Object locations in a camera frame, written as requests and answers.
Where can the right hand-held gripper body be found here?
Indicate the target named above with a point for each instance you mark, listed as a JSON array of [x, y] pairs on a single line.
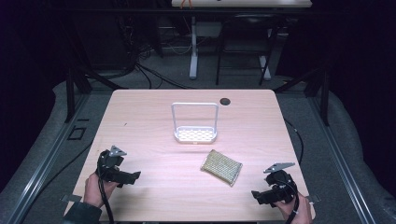
[[280, 183]]

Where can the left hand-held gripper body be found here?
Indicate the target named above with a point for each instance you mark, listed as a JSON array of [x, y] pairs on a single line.
[[109, 166]]

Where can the yellow mesh sponge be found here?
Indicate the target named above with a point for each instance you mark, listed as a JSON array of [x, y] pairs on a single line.
[[221, 168]]

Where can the person's left hand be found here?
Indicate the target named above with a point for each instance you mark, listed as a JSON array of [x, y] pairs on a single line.
[[95, 189]]

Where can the person's right hand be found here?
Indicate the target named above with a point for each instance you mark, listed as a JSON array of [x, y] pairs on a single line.
[[295, 211]]

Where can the black chair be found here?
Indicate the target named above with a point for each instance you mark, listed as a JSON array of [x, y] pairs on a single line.
[[246, 46]]

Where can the white desk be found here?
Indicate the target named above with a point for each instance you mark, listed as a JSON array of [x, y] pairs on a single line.
[[243, 3]]

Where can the metal table bracket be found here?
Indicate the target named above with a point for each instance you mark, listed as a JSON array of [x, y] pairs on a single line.
[[71, 198], [313, 198]]

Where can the aluminium floor rail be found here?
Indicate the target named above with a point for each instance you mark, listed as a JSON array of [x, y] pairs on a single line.
[[46, 161], [339, 158]]

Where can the black metal frame stand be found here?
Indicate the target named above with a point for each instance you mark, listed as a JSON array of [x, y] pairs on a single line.
[[70, 93], [324, 96]]

